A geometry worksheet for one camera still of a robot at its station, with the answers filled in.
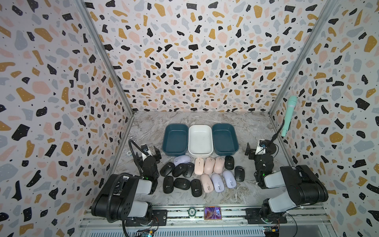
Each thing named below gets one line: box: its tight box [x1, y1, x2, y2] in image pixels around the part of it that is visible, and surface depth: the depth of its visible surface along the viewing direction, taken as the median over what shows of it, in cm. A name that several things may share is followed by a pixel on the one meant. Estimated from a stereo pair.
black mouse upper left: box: [159, 161, 176, 177], surface depth 90 cm
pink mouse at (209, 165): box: [203, 157, 216, 175], surface depth 92 cm
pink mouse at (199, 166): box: [194, 157, 205, 176], surface depth 92 cm
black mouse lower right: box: [190, 178, 203, 198], surface depth 83 cm
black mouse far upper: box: [224, 155, 235, 170], surface depth 94 cm
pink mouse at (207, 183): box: [200, 173, 215, 194], surface depth 84 cm
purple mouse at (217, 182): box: [210, 173, 226, 194], surface depth 85 cm
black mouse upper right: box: [182, 161, 195, 178], surface depth 90 cm
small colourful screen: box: [203, 206, 223, 220], surface depth 76 cm
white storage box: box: [188, 124, 214, 158], surface depth 104 cm
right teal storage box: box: [211, 122, 240, 157], surface depth 105 cm
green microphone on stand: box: [280, 95, 298, 137], surface depth 81 cm
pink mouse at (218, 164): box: [213, 156, 226, 174], surface depth 92 cm
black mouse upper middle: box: [172, 163, 188, 178], surface depth 89 cm
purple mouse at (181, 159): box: [173, 155, 191, 167], surface depth 94 cm
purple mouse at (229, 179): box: [222, 169, 237, 189], surface depth 86 cm
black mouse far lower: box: [233, 165, 246, 183], surface depth 89 cm
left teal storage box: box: [161, 123, 190, 157], surface depth 105 cm
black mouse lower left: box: [162, 175, 174, 194], surface depth 84 cm
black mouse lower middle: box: [173, 177, 191, 191], surface depth 84 cm
